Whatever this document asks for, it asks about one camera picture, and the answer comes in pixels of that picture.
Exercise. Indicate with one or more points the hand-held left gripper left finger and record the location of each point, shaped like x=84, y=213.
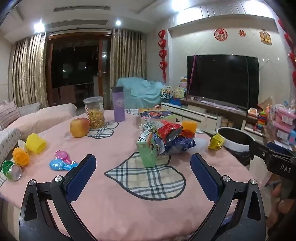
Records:
x=81, y=176

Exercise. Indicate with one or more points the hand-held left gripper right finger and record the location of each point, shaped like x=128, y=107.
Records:
x=203, y=178

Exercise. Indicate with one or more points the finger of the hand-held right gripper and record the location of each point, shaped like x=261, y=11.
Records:
x=260, y=151
x=281, y=148

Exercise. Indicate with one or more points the white bin with black liner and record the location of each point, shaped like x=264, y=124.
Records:
x=235, y=139

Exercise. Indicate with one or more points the gold foil wrapper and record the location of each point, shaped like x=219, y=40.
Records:
x=216, y=141

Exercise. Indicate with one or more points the blue snack bag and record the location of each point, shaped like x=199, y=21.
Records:
x=182, y=143

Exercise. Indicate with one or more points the red foil wrapper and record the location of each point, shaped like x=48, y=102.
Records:
x=188, y=133

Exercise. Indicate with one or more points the orange plastic toy cup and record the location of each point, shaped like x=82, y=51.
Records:
x=189, y=126

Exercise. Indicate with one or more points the red snack bag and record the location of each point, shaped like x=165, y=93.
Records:
x=170, y=129

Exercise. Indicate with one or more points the person's right hand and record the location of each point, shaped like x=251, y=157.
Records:
x=276, y=192

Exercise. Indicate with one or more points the pink toy box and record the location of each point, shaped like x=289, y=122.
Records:
x=283, y=118
x=283, y=135

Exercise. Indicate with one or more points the blue plastic toy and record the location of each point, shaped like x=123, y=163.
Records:
x=60, y=165

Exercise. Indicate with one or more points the pink plastic toy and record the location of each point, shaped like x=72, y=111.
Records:
x=62, y=155

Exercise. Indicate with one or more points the small toy telephone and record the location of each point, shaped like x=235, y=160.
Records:
x=252, y=112

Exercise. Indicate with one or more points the pink tablecloth with plaid hearts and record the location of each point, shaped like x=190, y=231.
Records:
x=111, y=143

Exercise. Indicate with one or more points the red yellow apple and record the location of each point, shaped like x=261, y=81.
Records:
x=79, y=127

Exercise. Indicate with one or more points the yellow plastic toy cup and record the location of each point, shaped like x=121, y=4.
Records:
x=35, y=143

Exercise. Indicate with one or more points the clear plastic snack jar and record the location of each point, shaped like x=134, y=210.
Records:
x=93, y=113

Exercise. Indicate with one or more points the white television stand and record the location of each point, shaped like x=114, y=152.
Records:
x=196, y=112

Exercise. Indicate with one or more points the green drink can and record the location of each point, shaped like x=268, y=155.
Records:
x=11, y=170

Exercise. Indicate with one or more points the sofa with pink cover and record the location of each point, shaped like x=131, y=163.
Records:
x=34, y=118

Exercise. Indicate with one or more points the colourful picture book box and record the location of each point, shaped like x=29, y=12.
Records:
x=155, y=114

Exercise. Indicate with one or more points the purple water bottle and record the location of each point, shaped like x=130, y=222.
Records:
x=118, y=104

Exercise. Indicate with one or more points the blue toy base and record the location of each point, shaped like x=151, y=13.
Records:
x=176, y=101

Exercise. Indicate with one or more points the black flat television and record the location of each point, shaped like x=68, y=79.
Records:
x=223, y=78

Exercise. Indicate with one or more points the pastel toy house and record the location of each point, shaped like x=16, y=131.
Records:
x=180, y=92

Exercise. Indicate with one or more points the toy ferris wheel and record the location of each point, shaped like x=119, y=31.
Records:
x=166, y=92

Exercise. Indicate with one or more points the striped cushion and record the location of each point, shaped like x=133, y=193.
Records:
x=8, y=113

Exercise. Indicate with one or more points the colourful toy playset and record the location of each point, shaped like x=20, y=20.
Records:
x=183, y=82

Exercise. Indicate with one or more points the armchair with teal cover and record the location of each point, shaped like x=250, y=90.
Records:
x=138, y=92

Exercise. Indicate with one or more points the pink stick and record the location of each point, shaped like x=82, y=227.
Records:
x=192, y=74

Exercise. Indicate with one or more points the wooden framed glass door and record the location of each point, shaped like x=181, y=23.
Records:
x=78, y=67

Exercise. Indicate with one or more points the beige curtain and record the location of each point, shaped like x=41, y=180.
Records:
x=127, y=55
x=30, y=69

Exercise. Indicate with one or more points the ceiling air vent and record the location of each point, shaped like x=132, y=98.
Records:
x=82, y=8

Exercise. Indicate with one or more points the gold figure wall decal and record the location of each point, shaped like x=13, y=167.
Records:
x=265, y=36

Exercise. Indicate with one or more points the small red wall decal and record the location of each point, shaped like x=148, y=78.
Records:
x=242, y=33

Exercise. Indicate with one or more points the round red wall decal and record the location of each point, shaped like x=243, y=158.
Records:
x=220, y=34

